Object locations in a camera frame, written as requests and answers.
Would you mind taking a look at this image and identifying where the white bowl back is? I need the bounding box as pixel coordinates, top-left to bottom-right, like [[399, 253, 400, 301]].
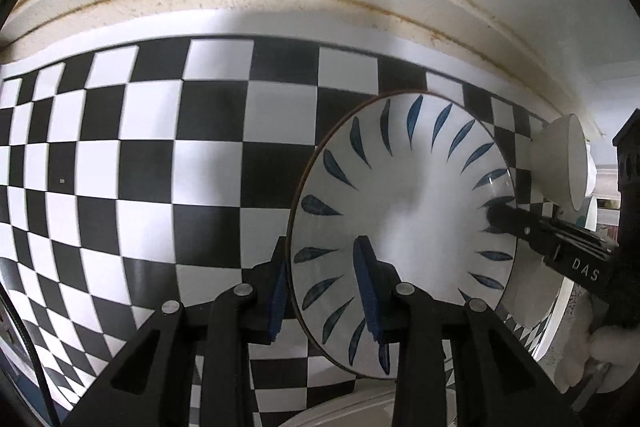
[[530, 114, 588, 211]]

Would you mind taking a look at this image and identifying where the white bowl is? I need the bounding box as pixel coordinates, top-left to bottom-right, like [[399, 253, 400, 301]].
[[585, 142, 597, 213], [530, 114, 588, 211]]

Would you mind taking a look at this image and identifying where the blue leaf pattern plate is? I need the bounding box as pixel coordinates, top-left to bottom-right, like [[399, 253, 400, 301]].
[[288, 91, 516, 379]]

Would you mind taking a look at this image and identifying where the pink floral white plate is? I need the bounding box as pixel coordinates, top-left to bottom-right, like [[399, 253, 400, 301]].
[[282, 387, 395, 427]]

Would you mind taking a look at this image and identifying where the black white checkered mat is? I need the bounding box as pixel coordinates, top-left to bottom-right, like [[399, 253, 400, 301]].
[[1, 36, 552, 416]]

